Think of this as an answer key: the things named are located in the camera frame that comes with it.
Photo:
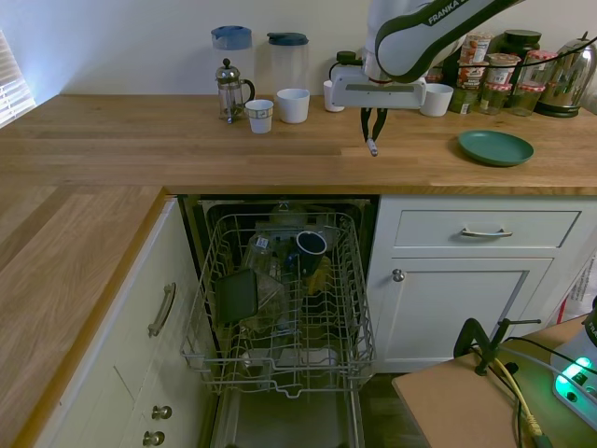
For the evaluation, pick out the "small patterned paper cup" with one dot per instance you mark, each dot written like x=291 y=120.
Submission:
x=259 y=117

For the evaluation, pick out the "black plastic container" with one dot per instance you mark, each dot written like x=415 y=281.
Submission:
x=235 y=296

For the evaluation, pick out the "white cabinet with drawers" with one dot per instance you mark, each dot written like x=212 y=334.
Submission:
x=130 y=364

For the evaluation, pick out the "wide white cup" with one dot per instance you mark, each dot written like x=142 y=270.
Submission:
x=437 y=100

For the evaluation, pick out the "glass jar red checkered lid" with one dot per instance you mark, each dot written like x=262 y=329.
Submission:
x=434 y=78
x=527 y=100
x=494 y=99

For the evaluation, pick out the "red oatmeal cup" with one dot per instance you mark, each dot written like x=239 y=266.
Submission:
x=470 y=74

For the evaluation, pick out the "glass French press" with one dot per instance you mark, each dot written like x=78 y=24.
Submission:
x=228 y=91

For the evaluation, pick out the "large black protein tub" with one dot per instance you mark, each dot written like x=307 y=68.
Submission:
x=521 y=42

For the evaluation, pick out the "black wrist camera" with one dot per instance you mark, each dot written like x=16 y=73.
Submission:
x=346 y=57

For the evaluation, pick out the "teal plate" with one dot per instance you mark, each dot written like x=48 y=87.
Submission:
x=494 y=147

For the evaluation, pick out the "metal cabinet knob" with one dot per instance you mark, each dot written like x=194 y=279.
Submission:
x=162 y=412
x=153 y=438
x=398 y=275

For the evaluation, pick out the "clear pitcher dark blue lid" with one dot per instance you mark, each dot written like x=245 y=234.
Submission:
x=288 y=60

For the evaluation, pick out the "white plastic bag red print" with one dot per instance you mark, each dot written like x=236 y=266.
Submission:
x=580 y=284

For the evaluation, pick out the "black screw clamp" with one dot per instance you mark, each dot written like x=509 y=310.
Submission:
x=471 y=336

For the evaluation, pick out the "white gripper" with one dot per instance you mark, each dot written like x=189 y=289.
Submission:
x=382 y=93

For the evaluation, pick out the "clear pitcher light blue lid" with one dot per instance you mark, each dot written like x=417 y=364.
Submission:
x=231 y=39

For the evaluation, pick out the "dishwasher housing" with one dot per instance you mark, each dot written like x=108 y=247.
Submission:
x=196 y=224

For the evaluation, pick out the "stainless steel electric kettle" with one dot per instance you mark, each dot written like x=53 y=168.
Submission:
x=571 y=79

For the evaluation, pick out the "tall glass jar checkered lid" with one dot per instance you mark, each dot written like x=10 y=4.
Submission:
x=541 y=70

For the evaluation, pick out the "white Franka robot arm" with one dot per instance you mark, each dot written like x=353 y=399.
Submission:
x=410 y=42

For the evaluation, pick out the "yellow item in rack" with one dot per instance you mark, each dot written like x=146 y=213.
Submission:
x=321 y=277

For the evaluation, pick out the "clear drinking glass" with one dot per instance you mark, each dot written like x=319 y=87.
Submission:
x=263 y=268

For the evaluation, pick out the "dishwasher door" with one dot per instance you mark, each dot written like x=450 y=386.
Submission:
x=289 y=420

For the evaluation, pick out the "dark blue mug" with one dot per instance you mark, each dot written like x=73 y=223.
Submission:
x=311 y=249

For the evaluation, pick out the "plain white cup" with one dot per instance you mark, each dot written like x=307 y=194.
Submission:
x=328 y=98

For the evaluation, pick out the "white cabinet with door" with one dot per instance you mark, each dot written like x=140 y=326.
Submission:
x=466 y=303

